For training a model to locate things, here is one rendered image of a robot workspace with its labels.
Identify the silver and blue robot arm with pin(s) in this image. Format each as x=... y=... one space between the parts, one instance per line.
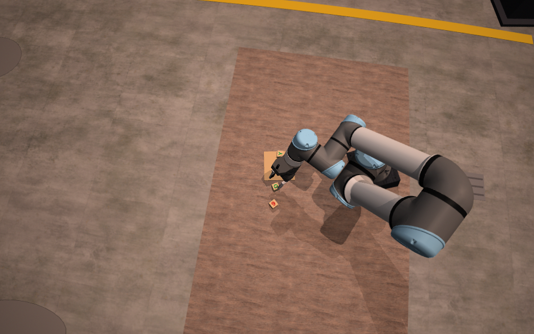
x=422 y=224

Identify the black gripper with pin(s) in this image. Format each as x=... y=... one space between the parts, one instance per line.
x=285 y=167

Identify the orange flat mat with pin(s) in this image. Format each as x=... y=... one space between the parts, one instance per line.
x=269 y=158

